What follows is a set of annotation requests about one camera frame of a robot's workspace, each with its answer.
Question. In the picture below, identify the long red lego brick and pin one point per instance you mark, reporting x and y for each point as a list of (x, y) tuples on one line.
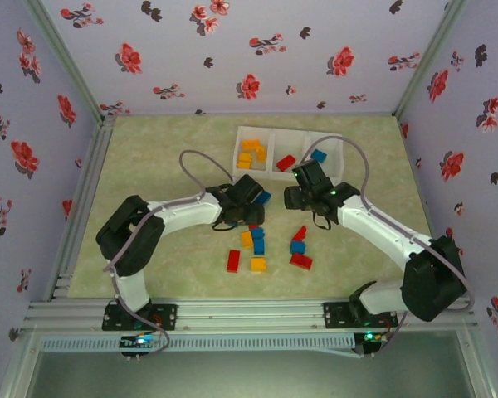
[(234, 260)]

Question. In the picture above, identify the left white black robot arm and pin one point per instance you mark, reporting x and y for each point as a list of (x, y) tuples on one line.
[(182, 209)]

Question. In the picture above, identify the grey metal panel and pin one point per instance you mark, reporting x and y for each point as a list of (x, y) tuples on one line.
[(249, 377)]

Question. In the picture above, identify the red sloped lego brick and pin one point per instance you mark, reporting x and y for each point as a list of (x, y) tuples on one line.
[(300, 235)]

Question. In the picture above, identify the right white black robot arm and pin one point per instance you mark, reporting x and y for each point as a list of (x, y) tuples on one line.
[(382, 232)]

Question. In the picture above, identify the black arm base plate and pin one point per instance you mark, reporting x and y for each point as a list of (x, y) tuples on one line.
[(334, 315), (168, 317)]

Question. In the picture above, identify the aluminium corner post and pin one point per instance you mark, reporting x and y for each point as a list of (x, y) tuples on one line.
[(426, 62), (69, 62)]

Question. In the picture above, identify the aluminium lower frame bar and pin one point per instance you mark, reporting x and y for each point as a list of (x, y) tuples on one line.
[(16, 373), (483, 373)]

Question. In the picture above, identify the aluminium mounting rail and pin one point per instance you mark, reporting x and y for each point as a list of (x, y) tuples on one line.
[(249, 315)]

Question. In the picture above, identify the small electronics board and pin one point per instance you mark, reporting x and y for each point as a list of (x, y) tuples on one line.
[(371, 339), (139, 342)]

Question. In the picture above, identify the yellow lego brick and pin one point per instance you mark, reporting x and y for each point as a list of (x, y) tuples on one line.
[(261, 154), (258, 265), (250, 145), (244, 164), (245, 156), (246, 239)]

